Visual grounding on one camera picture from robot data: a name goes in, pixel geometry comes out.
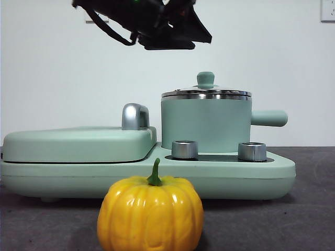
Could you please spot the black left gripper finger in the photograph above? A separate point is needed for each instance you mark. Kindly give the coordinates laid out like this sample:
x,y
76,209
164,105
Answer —
x,y
167,45
195,28

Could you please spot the glass lid with green knob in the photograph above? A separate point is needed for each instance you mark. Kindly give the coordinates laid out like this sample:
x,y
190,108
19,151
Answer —
x,y
205,79

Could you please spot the yellow toy pumpkin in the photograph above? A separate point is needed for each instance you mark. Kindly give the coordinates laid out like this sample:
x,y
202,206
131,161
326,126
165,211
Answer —
x,y
149,217

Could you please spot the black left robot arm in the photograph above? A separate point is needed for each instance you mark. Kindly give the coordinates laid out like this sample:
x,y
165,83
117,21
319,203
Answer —
x,y
125,13

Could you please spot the silver control knob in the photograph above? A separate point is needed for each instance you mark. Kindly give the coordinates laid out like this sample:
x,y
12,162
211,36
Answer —
x,y
184,150
252,152

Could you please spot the mint green breakfast maker base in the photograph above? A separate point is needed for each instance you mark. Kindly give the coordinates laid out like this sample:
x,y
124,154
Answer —
x,y
131,180

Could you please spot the white wall socket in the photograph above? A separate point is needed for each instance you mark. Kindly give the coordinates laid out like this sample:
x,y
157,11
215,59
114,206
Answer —
x,y
328,10
103,18

